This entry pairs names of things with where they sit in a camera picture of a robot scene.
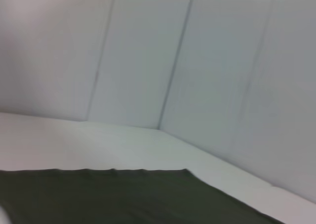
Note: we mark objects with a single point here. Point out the dark green FREE t-shirt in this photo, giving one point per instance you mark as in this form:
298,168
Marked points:
98,196

